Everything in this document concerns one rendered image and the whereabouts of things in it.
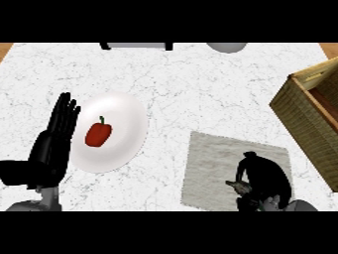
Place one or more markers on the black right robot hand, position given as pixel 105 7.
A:
pixel 269 178

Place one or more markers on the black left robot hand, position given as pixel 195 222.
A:
pixel 52 155

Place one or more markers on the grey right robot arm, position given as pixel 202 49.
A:
pixel 300 206

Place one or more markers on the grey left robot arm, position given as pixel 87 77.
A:
pixel 46 200

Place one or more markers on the grey fabric placemat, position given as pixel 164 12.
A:
pixel 210 165

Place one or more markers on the brown wicker basket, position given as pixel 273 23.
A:
pixel 312 132

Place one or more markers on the red bell pepper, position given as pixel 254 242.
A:
pixel 98 134

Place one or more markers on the white oval plate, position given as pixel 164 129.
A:
pixel 123 132

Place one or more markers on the grey appliance with black legs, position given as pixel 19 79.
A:
pixel 136 45

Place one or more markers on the grey round object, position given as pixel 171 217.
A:
pixel 226 47

